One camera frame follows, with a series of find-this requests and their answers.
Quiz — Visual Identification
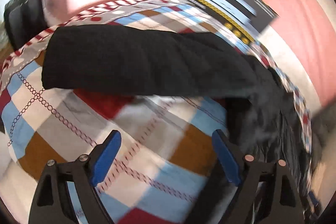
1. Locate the black padded jacket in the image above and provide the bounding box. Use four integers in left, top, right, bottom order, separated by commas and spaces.
42, 25, 310, 197

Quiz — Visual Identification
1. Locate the colourful checkered bed sheet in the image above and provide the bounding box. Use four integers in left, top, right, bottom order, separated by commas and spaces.
0, 2, 321, 224

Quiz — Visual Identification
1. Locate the black chair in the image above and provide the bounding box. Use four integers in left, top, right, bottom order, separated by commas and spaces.
3, 0, 48, 51

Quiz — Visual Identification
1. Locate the black yellow product box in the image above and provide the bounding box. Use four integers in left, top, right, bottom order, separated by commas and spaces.
188, 0, 278, 45

